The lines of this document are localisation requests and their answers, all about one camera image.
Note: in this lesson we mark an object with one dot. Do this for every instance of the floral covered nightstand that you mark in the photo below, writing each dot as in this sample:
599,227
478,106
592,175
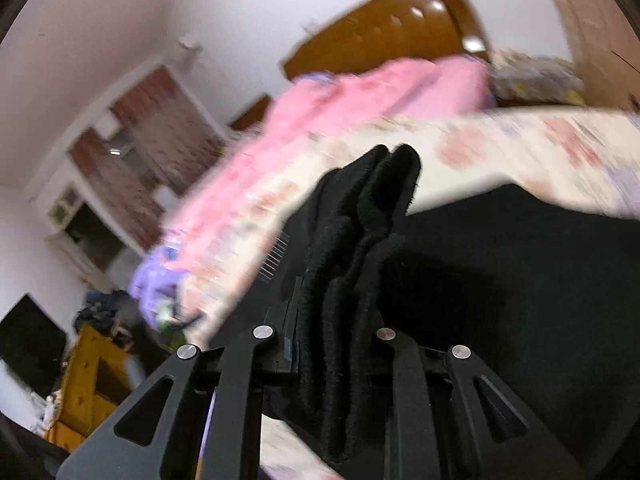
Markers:
535,77

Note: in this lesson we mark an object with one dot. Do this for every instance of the light wooden wardrobe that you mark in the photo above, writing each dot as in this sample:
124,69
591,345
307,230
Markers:
585,25

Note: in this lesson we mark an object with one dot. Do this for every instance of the white cabinet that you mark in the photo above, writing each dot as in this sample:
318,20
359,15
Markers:
80,230

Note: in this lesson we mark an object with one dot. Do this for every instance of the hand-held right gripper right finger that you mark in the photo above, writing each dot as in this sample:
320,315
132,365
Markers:
410,390

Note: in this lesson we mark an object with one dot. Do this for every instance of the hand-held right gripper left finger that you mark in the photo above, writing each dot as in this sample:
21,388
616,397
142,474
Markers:
240,390

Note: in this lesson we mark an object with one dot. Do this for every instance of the pink blanket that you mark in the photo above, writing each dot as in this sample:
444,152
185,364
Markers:
350,105

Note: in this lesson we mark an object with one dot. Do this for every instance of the purple bed sheet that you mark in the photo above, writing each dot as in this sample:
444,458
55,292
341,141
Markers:
155,285

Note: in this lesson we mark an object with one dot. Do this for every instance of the floral bed quilt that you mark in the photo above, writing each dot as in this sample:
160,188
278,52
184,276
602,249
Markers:
525,155

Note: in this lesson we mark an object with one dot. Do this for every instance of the black television screen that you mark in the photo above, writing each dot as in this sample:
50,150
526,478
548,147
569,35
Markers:
30,342

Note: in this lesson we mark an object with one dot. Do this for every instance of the yellow wooden cabinet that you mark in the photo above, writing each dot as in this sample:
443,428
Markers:
85,390

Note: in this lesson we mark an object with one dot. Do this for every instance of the red patterned curtain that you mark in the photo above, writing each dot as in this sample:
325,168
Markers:
145,160

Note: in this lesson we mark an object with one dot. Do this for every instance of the black pants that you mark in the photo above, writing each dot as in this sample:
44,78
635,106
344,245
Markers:
500,285

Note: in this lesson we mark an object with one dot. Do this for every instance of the small dark wooden headboard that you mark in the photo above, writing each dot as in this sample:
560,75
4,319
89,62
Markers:
250,112

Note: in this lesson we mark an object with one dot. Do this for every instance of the wooden bed headboard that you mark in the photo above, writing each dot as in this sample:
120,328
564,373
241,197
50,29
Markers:
390,25

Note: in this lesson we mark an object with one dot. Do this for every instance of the white air conditioner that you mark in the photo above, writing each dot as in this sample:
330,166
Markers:
190,42

